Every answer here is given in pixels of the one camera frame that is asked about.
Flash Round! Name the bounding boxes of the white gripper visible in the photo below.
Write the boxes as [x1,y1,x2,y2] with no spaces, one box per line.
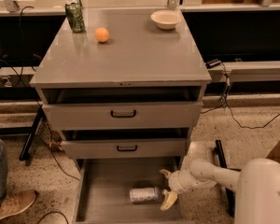
[159,169,196,211]

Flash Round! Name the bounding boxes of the clear plastic bottle white label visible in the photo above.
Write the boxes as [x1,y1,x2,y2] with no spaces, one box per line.
[129,187,161,203]

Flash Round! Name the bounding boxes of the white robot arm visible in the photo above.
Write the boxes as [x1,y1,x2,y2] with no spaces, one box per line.
[161,159,280,224]

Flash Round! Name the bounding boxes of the middle grey drawer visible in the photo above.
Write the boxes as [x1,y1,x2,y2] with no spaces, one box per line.
[62,129,189,159]

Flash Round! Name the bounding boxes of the grey drawer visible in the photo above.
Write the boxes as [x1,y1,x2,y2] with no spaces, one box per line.
[73,157,186,224]
[43,86,202,130]
[62,129,189,159]

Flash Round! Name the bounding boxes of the bottom grey drawer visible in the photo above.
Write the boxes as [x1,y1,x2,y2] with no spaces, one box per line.
[73,157,186,224]

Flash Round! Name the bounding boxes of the grey drawer cabinet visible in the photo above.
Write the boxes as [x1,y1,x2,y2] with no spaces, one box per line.
[30,7,212,224]

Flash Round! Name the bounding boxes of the top grey drawer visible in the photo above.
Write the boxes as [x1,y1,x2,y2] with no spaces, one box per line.
[43,86,202,130]

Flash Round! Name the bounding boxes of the black table leg right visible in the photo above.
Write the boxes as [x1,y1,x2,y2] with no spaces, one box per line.
[215,140,235,217]

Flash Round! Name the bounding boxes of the black table leg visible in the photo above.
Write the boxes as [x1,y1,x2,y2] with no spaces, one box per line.
[215,140,235,217]
[0,106,44,161]

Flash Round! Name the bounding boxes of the black power adapter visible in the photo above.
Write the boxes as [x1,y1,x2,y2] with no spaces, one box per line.
[205,59,221,69]

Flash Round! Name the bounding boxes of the orange fruit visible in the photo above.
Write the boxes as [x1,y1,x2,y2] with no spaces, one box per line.
[94,27,109,43]

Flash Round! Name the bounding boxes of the white paper bowl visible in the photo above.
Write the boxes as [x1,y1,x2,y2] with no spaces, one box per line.
[150,10,182,30]

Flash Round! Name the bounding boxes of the black table leg left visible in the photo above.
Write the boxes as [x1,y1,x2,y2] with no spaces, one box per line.
[0,106,44,161]

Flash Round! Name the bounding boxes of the green soda can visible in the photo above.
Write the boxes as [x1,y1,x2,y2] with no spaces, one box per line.
[64,0,85,33]

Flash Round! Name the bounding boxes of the black cable right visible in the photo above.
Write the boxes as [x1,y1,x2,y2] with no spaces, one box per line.
[201,63,280,130]

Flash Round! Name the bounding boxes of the black cable on floor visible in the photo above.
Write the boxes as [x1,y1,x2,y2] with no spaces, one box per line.
[36,211,70,224]

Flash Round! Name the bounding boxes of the black cable left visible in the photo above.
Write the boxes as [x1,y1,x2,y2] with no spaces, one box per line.
[0,6,81,182]

